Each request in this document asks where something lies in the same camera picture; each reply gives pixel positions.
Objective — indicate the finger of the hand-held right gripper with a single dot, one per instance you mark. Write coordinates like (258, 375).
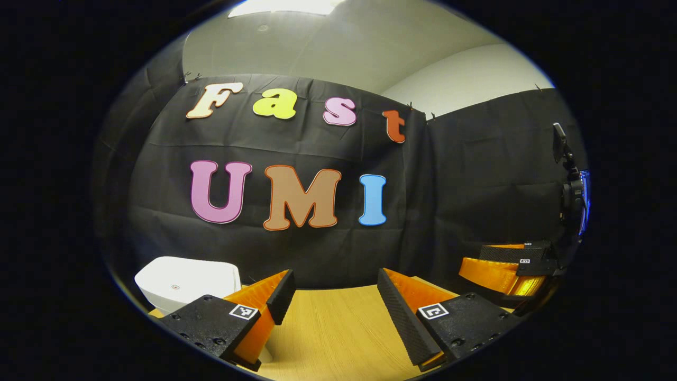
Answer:
(508, 253)
(492, 272)

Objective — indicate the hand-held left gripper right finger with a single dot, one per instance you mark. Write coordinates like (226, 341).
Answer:
(404, 323)

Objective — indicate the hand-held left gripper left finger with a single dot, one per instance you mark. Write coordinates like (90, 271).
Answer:
(283, 299)

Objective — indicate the white desktop garbage bin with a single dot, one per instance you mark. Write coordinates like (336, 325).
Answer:
(185, 280)

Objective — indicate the wooden desktop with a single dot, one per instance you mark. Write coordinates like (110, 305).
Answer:
(338, 328)

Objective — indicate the black backdrop cloth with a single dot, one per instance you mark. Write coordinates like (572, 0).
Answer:
(476, 185)

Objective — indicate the ceiling light panel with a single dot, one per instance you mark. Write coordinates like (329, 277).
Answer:
(285, 6)

